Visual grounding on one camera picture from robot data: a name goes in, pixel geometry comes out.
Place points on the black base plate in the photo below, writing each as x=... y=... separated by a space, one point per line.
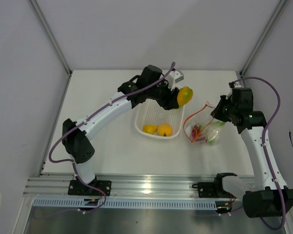
x=77 y=188
x=213 y=189

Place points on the yellow green mango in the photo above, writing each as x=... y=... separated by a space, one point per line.
x=184 y=96

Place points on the clear orange zip bag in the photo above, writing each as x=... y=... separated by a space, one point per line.
x=201 y=117

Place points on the white slotted cable duct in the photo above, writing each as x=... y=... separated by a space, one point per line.
x=208 y=205

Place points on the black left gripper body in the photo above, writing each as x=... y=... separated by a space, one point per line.
x=160 y=93

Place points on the right aluminium frame post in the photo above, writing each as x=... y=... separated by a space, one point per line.
x=267 y=30

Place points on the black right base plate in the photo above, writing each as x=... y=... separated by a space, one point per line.
x=213 y=189

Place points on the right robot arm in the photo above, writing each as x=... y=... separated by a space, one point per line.
x=270 y=196

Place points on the yellow bell pepper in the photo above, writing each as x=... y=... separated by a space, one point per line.
x=150 y=129

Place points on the orange peach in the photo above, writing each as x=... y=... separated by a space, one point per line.
x=164 y=130

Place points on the aluminium frame post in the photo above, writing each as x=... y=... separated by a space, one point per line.
x=49 y=34
x=267 y=30

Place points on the left aluminium frame post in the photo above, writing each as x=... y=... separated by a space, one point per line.
x=49 y=34

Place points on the white perforated plastic basket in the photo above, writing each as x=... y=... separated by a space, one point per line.
x=151 y=113

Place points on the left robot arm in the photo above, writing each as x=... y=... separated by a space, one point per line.
x=77 y=135

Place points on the green apple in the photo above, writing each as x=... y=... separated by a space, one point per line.
x=180 y=109

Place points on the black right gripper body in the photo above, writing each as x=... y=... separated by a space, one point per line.
x=233 y=108

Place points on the white cauliflower with leaves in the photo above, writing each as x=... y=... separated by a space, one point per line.
x=214 y=131

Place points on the red grape bunch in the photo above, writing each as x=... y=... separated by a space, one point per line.
x=197 y=134

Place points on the aluminium mounting rail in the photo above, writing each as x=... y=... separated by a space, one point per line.
x=166 y=187

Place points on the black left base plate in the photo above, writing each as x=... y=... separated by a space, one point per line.
x=77 y=188

